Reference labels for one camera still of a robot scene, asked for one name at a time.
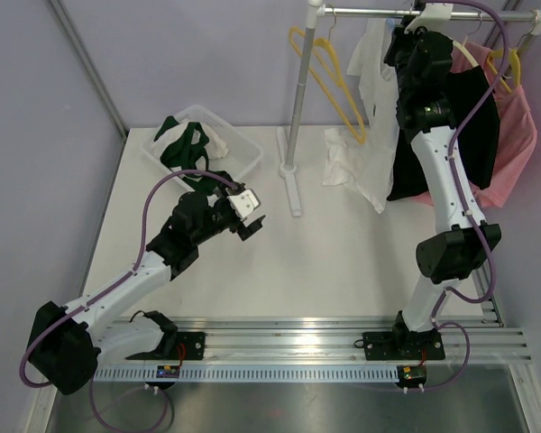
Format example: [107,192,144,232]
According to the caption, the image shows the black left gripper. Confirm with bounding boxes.
[192,176,262,246]

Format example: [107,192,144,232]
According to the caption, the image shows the cream hanger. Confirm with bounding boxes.
[452,40,482,70]

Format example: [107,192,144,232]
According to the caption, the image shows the yellow hanger with metal hook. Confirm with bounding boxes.
[289,6,367,144]

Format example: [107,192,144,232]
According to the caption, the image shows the green and white t shirt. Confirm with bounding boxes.
[151,115,228,171]

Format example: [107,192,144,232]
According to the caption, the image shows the black t shirt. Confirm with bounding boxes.
[387,41,500,201]

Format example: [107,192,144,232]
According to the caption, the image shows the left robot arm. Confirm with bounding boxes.
[24,189,262,395]

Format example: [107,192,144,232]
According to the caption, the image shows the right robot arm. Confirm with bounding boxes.
[362,22,501,361]

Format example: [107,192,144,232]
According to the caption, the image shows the yellow hanger on rack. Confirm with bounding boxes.
[482,28,536,95]

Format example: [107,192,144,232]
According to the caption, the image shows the pink hanging t shirt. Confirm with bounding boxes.
[414,40,537,209]

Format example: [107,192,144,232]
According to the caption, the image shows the white plastic perforated basket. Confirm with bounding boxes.
[141,105,263,181]

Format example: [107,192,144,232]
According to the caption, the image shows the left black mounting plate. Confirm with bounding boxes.
[126,331,206,361]

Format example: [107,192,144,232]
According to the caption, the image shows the black mounting plate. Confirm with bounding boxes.
[126,331,206,361]
[362,330,445,361]

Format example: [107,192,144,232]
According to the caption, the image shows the metal clothes rack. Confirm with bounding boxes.
[277,1,541,217]

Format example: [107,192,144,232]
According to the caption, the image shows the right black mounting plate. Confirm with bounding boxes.
[362,330,445,361]

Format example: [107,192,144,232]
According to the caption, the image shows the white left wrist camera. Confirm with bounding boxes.
[226,189,261,221]

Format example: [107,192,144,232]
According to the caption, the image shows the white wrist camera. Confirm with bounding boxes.
[226,189,261,221]
[405,3,454,32]

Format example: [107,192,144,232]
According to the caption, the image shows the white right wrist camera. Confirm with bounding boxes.
[405,3,454,32]

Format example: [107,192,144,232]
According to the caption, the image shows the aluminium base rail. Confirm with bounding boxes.
[172,317,532,364]

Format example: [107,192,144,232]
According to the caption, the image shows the white slotted cable duct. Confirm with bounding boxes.
[94,364,399,383]

